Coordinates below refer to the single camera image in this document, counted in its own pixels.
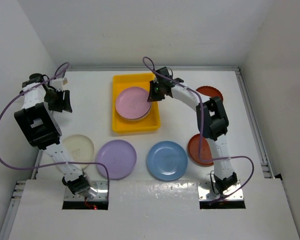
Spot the metal base plate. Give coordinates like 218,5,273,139
63,180,109,202
197,180,246,202

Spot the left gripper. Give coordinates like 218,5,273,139
43,89,72,113

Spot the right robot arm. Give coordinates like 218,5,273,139
148,73,238,195

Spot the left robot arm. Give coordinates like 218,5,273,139
14,73,91,198

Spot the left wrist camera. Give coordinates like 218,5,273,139
50,77,68,92

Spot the pink plate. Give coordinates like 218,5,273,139
115,86,152,119

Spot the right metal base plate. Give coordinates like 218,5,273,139
197,180,246,202

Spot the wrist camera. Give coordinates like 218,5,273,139
50,77,68,92
154,66,173,79

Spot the lilac plate front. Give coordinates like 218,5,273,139
95,139,137,180

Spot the brown plate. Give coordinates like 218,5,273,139
187,133,213,167
196,85,224,101

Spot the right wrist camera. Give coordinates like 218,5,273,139
154,66,173,79

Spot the cream plate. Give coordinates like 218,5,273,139
62,134,95,169

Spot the peach plate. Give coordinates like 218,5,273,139
119,110,151,122

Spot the yellow plastic bin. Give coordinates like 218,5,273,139
112,73,161,134

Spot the blue plate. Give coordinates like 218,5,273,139
146,141,188,182

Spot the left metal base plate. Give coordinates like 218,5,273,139
63,180,109,202

